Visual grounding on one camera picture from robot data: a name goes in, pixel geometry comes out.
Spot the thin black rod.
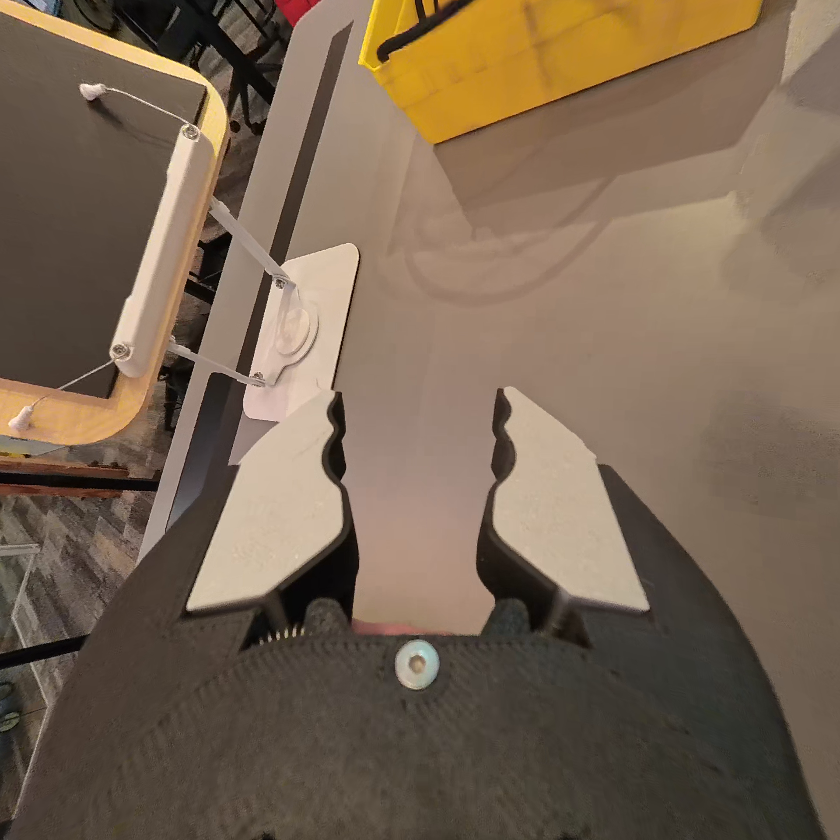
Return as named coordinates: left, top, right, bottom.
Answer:
left=0, top=632, right=88, bottom=672

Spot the white tablet stand base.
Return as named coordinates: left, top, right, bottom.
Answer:
left=112, top=125, right=362, bottom=422

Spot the thick braided hdmi cable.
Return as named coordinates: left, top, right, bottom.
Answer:
left=376, top=0, right=475, bottom=64

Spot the wood edged black board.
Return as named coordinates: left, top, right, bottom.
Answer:
left=0, top=0, right=232, bottom=448

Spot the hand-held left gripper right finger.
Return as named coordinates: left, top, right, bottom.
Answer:
left=476, top=386, right=652, bottom=632

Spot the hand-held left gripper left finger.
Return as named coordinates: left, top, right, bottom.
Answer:
left=185, top=390, right=361, bottom=626

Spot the yellow plastic bin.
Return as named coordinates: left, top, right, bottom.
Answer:
left=358, top=0, right=767, bottom=145

